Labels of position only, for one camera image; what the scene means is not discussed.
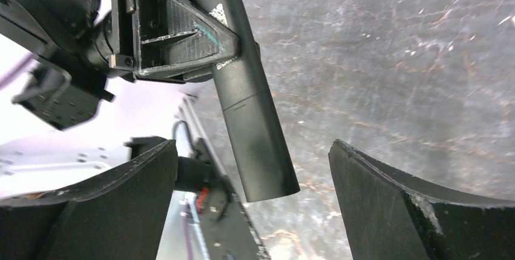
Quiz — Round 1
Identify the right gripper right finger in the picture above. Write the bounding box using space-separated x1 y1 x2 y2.
329 140 514 259

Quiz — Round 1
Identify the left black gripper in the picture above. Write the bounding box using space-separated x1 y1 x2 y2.
110 0 240 83

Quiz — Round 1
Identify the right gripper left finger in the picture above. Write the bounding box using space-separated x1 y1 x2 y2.
1 140 178 259

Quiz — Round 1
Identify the black remote control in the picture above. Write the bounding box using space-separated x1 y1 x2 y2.
197 0 300 202

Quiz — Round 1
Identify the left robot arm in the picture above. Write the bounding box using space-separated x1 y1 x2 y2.
1 0 243 197

